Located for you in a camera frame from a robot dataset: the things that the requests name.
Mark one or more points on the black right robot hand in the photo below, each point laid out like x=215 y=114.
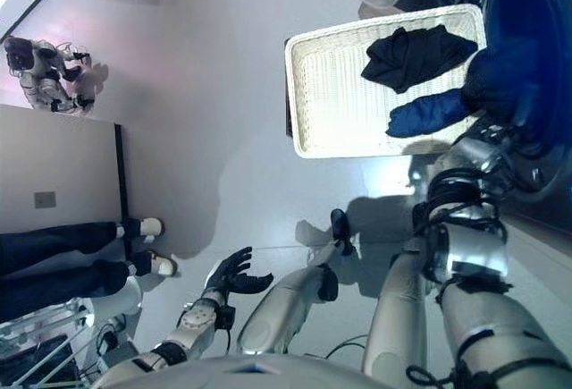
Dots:
x=489 y=85

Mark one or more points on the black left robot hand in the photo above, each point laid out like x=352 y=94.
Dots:
x=232 y=277

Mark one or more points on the blue garment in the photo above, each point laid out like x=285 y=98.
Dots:
x=424 y=114

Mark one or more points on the black garment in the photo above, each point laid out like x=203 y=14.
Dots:
x=411 y=58

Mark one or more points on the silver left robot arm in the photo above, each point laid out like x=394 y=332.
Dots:
x=187 y=326

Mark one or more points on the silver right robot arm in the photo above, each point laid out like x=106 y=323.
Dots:
x=478 y=273

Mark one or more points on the dark steel washing machine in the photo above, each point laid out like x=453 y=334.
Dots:
x=536 y=13

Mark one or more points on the silver left robot leg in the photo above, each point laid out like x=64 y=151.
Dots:
x=281 y=308

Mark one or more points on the silver robot leg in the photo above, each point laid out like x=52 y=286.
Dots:
x=402 y=308
x=281 y=308

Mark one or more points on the grey robot torso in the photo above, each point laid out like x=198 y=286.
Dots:
x=250 y=373

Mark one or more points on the white wicker tray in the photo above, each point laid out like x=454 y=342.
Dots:
x=335 y=103

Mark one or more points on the silver right robot leg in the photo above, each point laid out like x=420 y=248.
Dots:
x=402 y=308

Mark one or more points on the person in dark trousers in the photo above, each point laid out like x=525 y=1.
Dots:
x=53 y=264

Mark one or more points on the beige partition with black edge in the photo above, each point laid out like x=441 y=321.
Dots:
x=58 y=156

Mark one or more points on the small background humanoid robot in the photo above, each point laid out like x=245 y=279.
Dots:
x=40 y=71

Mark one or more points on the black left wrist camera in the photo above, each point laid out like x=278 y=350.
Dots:
x=226 y=317

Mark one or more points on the silver metal support frame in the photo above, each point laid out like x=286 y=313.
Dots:
x=40 y=331

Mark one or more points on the grey wall outlet plate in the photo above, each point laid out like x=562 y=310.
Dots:
x=45 y=199

